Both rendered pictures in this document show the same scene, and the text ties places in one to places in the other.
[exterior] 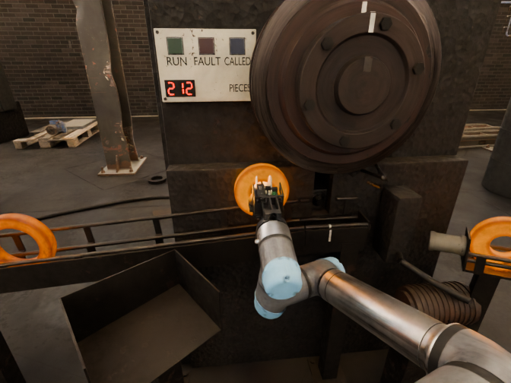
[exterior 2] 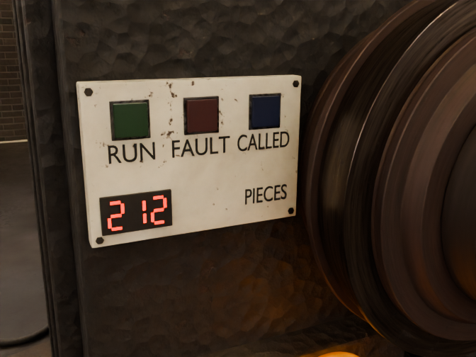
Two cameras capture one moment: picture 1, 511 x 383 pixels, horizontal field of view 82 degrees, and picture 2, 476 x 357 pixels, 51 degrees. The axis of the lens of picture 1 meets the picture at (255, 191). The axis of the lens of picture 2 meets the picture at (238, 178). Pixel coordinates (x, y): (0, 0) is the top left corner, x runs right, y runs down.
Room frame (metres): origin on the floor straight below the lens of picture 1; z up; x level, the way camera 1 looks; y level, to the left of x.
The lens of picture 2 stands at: (0.31, 0.27, 1.29)
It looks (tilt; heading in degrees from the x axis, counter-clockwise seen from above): 16 degrees down; 341
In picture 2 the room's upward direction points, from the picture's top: straight up
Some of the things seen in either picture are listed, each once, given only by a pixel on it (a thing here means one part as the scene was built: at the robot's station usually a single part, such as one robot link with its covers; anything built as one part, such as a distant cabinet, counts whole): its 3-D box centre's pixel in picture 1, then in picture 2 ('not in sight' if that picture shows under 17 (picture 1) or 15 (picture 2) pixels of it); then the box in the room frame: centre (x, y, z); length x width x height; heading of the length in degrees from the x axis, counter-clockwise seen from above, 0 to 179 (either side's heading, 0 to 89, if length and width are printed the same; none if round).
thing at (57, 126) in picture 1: (59, 125); not in sight; (4.39, 2.91, 0.25); 0.40 x 0.24 x 0.22; 6
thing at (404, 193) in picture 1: (395, 223); not in sight; (0.83, -0.45, 0.68); 0.11 x 0.08 x 0.24; 6
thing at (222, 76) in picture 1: (207, 66); (199, 156); (0.87, 0.13, 1.15); 0.26 x 0.02 x 0.18; 96
